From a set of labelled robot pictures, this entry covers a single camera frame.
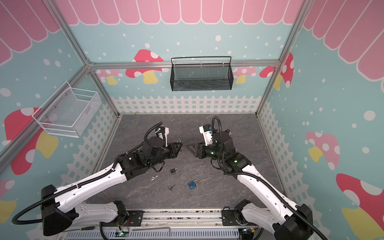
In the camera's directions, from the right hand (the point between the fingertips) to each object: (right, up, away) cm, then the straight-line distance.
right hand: (189, 146), depth 70 cm
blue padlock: (+1, -24, +15) cm, 28 cm away
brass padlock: (-5, +1, +3) cm, 6 cm away
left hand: (-4, -1, +3) cm, 5 cm away
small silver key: (-22, -21, +18) cm, 35 cm away
